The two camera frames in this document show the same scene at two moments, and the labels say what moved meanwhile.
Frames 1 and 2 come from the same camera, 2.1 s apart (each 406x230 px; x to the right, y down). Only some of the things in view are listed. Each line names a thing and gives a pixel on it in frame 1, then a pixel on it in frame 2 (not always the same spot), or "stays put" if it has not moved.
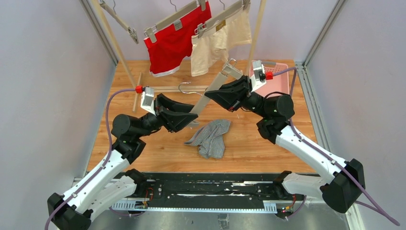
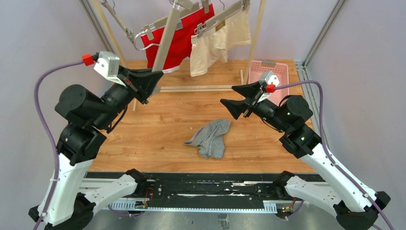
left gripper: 159,111 → 133,89
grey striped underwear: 210,138 stays put
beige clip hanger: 230,72 → 185,9
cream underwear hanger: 244,4 stays put
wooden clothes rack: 136,80 stays put
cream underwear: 212,46 stays put
